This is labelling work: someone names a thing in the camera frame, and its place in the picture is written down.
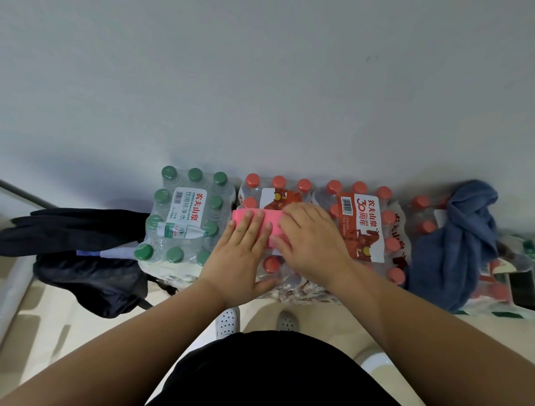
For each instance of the person's right thumb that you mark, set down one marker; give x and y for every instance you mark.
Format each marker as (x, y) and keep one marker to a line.
(281, 246)

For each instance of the black bag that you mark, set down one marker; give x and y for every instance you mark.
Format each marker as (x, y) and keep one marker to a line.
(96, 284)

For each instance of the person's black shirt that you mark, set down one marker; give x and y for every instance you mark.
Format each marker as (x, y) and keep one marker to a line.
(271, 372)

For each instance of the person's left forearm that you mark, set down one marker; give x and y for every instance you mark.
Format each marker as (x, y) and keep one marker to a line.
(125, 347)

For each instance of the person's left middle finger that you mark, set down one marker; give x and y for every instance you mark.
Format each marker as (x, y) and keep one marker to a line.
(256, 228)

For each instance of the blue towel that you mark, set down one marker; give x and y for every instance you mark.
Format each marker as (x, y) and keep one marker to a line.
(453, 246)

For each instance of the pack of red-capped water bottles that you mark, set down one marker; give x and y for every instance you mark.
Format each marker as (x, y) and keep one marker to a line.
(422, 213)
(368, 226)
(288, 196)

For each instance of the person's left thumb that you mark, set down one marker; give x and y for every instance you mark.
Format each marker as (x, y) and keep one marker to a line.
(264, 287)

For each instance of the person's left little finger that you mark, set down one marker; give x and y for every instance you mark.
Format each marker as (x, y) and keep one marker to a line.
(225, 239)

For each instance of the pack of green-capped water bottles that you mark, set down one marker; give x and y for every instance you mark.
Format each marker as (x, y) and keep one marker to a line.
(184, 217)

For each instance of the dark metal rail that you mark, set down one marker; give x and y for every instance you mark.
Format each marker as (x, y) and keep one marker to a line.
(25, 193)

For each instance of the person's right forearm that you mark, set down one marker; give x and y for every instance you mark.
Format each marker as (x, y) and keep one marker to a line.
(426, 334)

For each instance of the white perforated shoe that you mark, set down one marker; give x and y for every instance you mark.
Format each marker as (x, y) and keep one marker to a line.
(228, 322)

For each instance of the grey perforated shoe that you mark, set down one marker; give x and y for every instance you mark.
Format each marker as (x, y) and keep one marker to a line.
(287, 321)

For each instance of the black garment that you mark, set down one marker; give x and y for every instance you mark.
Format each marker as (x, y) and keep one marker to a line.
(71, 228)

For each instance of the person's left hand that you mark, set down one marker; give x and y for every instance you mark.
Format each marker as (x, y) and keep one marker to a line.
(234, 272)

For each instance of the pink cloth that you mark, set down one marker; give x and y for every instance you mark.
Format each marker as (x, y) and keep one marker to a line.
(242, 218)

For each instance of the person's right hand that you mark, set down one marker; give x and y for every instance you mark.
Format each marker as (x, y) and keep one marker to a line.
(311, 246)

